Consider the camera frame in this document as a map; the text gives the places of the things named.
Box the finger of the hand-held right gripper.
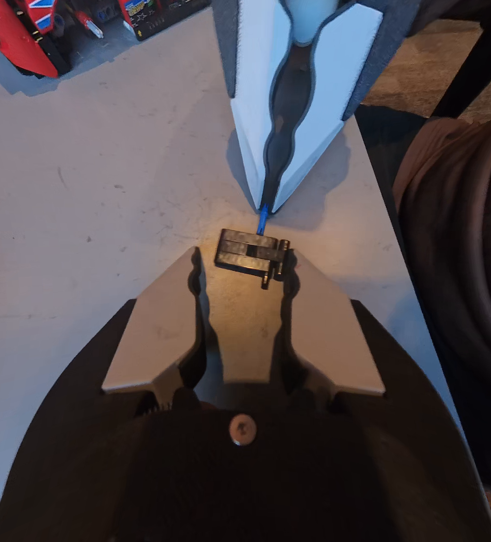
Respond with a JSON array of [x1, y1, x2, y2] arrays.
[[233, 0, 290, 210], [271, 0, 383, 212]]

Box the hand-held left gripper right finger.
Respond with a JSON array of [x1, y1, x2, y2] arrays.
[[273, 250, 386, 407]]

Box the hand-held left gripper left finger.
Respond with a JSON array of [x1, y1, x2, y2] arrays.
[[101, 247, 220, 406]]

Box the black toy brick assembly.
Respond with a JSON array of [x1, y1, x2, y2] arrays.
[[215, 229, 292, 290]]

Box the grey desk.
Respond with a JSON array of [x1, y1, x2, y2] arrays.
[[0, 6, 487, 542]]

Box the person's brown shirt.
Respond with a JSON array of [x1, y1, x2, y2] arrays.
[[391, 106, 491, 488]]

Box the toy race car model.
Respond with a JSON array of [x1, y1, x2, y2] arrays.
[[0, 0, 212, 79]]

